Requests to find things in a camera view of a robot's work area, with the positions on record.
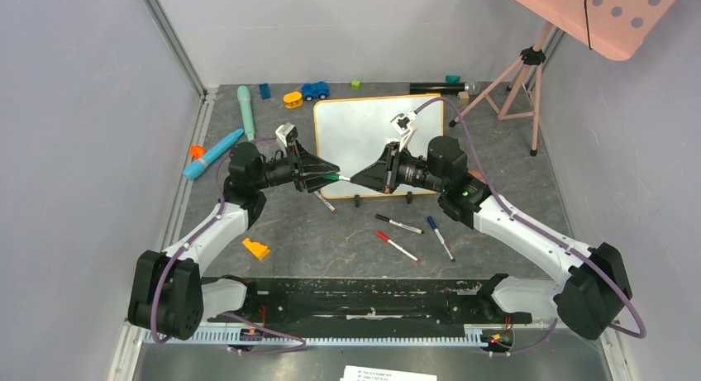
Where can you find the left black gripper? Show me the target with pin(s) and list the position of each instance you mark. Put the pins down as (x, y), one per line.
(306, 163)

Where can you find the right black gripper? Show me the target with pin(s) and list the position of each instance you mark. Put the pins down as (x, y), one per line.
(390, 169)

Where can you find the green whiteboard marker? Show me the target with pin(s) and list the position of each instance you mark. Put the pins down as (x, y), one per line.
(338, 177)

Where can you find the orange framed whiteboard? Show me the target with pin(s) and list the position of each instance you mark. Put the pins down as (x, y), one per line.
(352, 133)

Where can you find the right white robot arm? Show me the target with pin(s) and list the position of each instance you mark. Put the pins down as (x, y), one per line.
(591, 284)

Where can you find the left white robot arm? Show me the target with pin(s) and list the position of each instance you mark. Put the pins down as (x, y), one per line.
(168, 296)

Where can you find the purple whiteboard marker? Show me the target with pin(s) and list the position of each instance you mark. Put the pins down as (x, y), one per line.
(325, 202)

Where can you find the black whiteboard marker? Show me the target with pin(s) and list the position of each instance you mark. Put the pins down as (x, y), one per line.
(399, 224)

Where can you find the red whiteboard marker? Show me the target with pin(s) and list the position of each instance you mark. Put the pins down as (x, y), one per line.
(397, 246)

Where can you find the blue whiteboard marker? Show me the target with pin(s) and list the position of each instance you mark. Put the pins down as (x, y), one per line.
(440, 237)

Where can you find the yellow oval toy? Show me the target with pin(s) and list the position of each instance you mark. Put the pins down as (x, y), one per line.
(293, 99)

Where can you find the blue toy car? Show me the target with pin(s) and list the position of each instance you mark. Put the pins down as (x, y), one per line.
(318, 90)

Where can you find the orange wedge block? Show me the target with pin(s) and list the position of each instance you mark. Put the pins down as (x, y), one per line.
(258, 250)

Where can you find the dark blue block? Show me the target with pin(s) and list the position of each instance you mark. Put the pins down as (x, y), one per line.
(265, 92)

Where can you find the orange toy piece right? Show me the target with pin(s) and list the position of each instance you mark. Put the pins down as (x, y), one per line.
(478, 175)

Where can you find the mint green toy microphone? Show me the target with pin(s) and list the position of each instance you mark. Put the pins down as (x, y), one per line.
(244, 98)

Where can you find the small orange toy piece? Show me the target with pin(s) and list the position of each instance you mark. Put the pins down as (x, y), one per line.
(196, 151)

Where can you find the beige wooden cube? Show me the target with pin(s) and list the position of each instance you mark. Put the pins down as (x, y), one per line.
(463, 98)

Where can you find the blue toy marker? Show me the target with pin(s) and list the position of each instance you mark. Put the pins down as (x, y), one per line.
(196, 167)

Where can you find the teal block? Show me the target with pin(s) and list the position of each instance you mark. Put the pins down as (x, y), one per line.
(452, 78)

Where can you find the pink tripod stand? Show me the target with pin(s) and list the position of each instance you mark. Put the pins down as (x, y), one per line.
(530, 59)

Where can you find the white paper sheet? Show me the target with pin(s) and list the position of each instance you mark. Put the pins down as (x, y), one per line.
(358, 373)

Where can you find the pink perforated panel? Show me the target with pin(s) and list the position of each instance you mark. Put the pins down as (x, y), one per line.
(613, 28)

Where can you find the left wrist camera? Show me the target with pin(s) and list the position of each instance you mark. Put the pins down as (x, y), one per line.
(286, 135)

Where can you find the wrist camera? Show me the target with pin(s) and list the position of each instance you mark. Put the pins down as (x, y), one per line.
(404, 125)
(286, 135)

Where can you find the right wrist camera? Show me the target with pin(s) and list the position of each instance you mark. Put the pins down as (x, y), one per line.
(404, 125)

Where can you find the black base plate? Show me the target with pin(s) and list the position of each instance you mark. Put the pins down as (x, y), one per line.
(307, 307)

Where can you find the grey slotted cable duct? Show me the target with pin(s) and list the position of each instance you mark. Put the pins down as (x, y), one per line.
(232, 335)

